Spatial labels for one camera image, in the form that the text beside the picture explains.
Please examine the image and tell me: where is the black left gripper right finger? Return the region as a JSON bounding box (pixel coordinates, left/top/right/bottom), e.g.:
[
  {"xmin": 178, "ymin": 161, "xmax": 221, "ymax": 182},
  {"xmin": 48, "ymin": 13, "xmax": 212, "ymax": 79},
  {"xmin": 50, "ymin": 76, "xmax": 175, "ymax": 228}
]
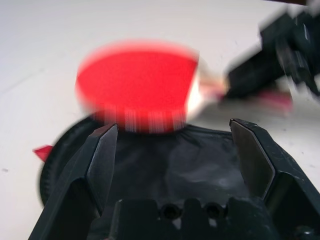
[{"xmin": 229, "ymin": 118, "xmax": 320, "ymax": 240}]

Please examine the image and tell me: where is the red black paddle case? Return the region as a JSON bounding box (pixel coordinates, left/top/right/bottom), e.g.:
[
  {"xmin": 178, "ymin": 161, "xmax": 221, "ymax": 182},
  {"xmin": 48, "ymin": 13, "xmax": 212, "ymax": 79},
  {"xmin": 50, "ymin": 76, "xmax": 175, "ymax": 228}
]
[{"xmin": 32, "ymin": 116, "xmax": 253, "ymax": 218}]

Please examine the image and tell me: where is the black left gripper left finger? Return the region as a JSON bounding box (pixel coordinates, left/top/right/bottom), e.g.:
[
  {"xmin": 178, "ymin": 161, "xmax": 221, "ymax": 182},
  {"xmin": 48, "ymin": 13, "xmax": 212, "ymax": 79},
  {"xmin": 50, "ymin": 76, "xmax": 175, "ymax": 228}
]
[{"xmin": 29, "ymin": 123, "xmax": 119, "ymax": 240}]

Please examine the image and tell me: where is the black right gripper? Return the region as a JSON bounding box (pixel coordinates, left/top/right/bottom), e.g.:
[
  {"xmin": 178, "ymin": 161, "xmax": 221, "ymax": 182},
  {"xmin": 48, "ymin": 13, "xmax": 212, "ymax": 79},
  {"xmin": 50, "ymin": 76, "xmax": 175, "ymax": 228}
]
[{"xmin": 223, "ymin": 0, "xmax": 320, "ymax": 98}]

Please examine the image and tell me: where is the red ping-pong paddle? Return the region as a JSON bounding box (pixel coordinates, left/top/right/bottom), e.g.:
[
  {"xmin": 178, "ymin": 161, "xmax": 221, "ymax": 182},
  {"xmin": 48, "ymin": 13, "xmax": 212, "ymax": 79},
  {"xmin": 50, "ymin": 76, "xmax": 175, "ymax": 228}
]
[{"xmin": 74, "ymin": 39, "xmax": 295, "ymax": 135}]

